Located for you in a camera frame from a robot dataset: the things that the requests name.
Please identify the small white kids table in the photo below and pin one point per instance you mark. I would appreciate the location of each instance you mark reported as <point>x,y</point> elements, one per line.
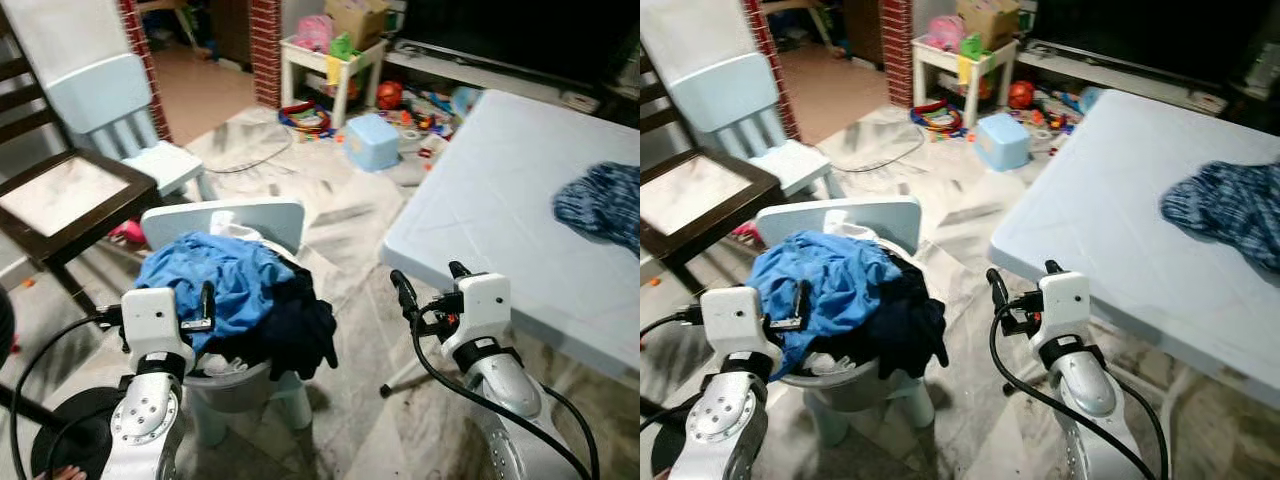
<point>965,65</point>
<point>335,65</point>

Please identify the pink toy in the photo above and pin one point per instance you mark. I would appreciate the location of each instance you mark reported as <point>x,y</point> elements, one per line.
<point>943,33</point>
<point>313,33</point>

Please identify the light blue shirt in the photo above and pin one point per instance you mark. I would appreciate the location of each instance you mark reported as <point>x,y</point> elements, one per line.
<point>220,285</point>
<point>830,285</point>

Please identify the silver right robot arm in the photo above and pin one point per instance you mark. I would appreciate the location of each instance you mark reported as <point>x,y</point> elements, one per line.
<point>1085,385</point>
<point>510,385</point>

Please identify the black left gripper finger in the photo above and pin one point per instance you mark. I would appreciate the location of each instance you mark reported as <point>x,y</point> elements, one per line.
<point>208,302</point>
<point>802,302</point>

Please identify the colourful toy hoops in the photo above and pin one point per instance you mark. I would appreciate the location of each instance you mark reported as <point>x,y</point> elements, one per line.
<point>935,118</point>
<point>305,118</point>

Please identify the light blue plastic chair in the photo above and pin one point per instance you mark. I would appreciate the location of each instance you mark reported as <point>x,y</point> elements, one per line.
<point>100,95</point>
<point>735,95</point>

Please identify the blue checked garment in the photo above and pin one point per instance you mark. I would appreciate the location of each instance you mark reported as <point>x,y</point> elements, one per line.
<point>1225,210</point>
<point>600,205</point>

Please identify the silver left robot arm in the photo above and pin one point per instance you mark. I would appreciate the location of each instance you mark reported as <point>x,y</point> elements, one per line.
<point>725,420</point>
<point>145,420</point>

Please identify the brown cardboard box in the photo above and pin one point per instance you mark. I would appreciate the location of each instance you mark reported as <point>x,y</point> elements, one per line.
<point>988,20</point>
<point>355,20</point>

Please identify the orange ball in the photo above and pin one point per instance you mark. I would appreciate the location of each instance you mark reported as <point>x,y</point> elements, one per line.
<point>389,95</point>
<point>1021,95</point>

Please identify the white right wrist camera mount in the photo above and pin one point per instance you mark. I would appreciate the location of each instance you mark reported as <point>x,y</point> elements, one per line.
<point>1065,305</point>
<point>480,310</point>

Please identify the large white folding table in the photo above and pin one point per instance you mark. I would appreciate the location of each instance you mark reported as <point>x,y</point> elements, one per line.
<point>1100,200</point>
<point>500,200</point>

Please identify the grey laundry basket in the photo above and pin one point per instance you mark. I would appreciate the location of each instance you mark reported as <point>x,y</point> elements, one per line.
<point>850,390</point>
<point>230,385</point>

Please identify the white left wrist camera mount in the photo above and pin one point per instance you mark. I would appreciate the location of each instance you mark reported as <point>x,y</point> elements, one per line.
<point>155,325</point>
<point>738,322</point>

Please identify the green toy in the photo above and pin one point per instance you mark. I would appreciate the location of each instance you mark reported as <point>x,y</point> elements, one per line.
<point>974,47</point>
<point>343,47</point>

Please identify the dark wooden chair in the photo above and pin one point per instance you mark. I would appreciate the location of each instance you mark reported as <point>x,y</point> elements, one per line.
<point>700,195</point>
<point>60,195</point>

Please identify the black round base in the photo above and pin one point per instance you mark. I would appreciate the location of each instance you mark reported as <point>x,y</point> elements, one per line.
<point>675,455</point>
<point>75,430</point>

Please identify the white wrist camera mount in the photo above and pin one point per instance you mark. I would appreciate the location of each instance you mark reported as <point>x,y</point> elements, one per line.
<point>155,325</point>
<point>480,310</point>
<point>1065,305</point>
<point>738,322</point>

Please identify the black television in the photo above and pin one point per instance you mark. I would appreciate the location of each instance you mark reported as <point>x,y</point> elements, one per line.
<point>1150,35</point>
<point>520,35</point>

